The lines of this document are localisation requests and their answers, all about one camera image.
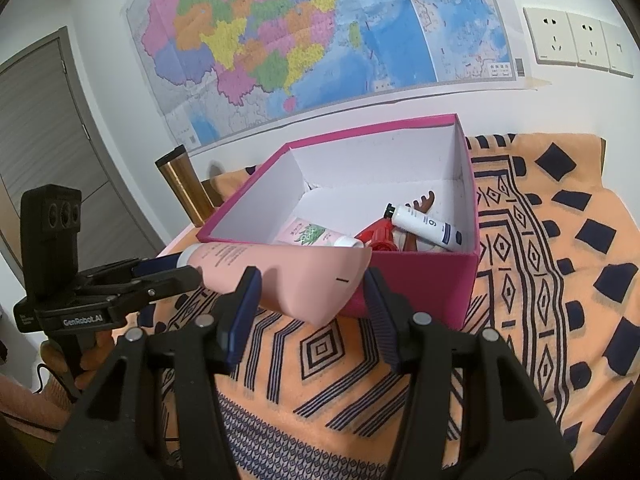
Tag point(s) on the gold thermos bottle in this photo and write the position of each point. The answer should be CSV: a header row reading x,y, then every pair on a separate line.
x,y
182,185

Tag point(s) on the brown wooden massager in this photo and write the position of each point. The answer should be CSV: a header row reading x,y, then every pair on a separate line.
x,y
425,202

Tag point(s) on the person's left forearm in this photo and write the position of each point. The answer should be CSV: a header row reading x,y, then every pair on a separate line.
x,y
30,400

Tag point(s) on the white wall socket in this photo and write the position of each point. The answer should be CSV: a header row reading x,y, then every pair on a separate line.
x,y
550,35
620,50
590,40

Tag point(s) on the wall map poster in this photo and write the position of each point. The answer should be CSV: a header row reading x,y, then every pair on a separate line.
x,y
300,35

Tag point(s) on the pink leaf print tube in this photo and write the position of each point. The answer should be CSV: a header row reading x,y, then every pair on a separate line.
x,y
310,234

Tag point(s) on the person's left hand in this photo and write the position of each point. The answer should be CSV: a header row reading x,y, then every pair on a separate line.
x,y
97,355

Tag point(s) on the pink cardboard box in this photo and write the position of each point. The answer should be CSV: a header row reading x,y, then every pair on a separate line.
x,y
415,285

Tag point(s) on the grey door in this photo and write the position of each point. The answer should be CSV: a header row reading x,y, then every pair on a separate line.
x,y
50,135

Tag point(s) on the pink lotion tube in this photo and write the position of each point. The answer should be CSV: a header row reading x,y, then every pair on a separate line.
x,y
300,280

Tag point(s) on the white lotion tube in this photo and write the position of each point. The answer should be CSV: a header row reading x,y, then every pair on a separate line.
x,y
425,225

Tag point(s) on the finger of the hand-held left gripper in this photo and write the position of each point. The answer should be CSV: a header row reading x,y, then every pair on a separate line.
x,y
160,262
175,279

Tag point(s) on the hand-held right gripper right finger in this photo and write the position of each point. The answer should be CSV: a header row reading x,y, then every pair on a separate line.
x,y
380,310

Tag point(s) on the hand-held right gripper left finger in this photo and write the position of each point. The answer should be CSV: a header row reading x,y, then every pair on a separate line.
x,y
240,310

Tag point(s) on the orange patterned blanket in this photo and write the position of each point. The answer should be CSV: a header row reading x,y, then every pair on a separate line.
x,y
525,260

